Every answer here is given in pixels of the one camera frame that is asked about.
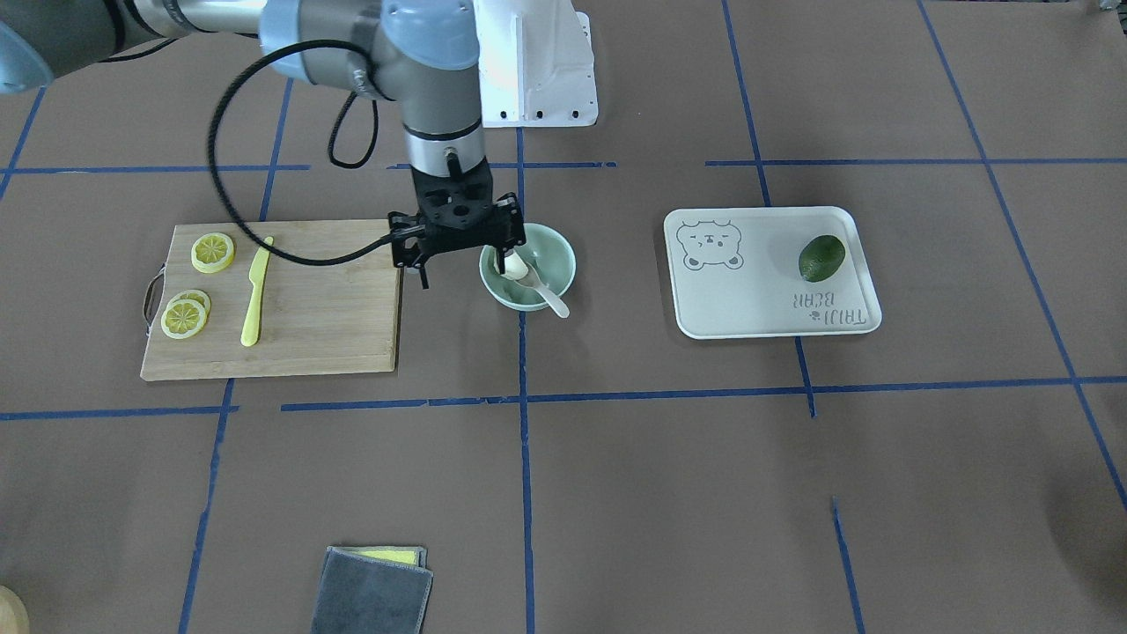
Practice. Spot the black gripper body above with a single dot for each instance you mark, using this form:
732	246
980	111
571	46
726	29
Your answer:
406	248

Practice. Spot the white spoon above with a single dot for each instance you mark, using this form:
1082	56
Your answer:
533	281

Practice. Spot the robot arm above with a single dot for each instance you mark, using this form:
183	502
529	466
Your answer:
421	55

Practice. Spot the green bowl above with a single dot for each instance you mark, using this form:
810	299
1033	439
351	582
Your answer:
546	251

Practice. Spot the wooden cutting board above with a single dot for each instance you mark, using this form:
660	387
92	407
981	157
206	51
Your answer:
314	321

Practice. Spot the yellow plastic knife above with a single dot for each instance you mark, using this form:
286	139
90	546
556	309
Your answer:
251	327

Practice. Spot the white bear tray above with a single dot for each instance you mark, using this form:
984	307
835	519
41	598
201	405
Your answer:
735	274

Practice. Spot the lemon slice pair front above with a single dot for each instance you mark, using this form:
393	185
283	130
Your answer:
186	314

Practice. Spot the yellow sponge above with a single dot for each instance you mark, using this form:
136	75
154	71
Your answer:
406	555

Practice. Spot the green avocado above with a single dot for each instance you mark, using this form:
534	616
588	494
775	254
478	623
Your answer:
821	258

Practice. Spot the grey folded cloth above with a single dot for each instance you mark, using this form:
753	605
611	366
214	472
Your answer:
363	595

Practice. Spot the wooden stand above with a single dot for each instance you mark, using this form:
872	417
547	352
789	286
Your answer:
14	616

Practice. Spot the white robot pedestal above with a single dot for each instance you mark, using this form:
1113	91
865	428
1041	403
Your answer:
536	65

